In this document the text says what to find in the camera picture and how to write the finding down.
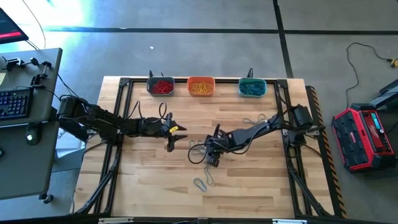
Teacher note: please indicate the white sign board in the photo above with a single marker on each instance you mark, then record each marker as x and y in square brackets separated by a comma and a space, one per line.
[70, 140]

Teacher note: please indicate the yellow plug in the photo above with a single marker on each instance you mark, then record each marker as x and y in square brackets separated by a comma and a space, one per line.
[394, 63]

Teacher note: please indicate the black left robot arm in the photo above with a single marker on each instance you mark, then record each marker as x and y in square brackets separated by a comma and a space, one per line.
[99, 119]

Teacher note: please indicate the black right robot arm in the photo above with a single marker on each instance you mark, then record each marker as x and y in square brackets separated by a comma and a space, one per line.
[264, 129]

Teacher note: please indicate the orange plastic basket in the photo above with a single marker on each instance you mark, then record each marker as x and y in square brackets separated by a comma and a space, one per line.
[188, 92]

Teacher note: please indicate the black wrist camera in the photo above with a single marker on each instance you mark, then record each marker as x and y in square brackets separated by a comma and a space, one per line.
[169, 119]
[218, 130]

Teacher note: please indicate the black computer mouse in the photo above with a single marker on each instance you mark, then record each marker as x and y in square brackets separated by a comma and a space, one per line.
[32, 135]

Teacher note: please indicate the red black power station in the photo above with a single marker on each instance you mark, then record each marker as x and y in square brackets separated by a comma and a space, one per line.
[363, 137]

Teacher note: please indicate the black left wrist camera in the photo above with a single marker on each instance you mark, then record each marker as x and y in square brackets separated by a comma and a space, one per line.
[169, 119]

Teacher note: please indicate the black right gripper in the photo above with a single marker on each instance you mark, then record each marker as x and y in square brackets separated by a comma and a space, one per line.
[219, 144]

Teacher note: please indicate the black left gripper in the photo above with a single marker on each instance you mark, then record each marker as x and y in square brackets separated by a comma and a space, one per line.
[154, 127]

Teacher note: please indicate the black monitor with red bar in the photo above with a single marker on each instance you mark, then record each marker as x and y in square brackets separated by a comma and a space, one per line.
[11, 28]

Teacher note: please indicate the teal plastic basket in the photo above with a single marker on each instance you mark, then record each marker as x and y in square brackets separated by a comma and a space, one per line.
[240, 95]

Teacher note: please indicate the black desk clamp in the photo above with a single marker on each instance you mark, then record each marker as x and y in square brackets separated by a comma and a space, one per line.
[40, 73]
[12, 62]

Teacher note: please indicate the black floor stand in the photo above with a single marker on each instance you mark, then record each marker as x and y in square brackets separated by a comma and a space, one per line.
[385, 93]

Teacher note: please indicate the black desk caster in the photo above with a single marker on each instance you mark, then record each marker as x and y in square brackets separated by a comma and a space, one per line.
[46, 198]

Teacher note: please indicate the grey desk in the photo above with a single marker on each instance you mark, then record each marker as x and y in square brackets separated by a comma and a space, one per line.
[46, 102]
[25, 168]

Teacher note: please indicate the silver table bracket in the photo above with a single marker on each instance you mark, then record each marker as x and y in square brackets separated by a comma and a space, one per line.
[289, 221]
[115, 221]

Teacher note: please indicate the grey plastic basket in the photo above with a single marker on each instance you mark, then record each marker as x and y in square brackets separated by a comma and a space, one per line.
[149, 91]

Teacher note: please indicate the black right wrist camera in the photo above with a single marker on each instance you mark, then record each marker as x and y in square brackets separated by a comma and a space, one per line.
[218, 130]

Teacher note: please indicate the small teal rubber band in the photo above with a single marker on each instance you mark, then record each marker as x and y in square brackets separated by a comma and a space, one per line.
[261, 84]

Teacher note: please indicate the pile of red rubber bands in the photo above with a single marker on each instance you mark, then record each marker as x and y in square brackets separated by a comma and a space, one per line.
[165, 85]

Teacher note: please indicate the black keyboard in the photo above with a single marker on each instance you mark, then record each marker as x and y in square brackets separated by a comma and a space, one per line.
[15, 102]

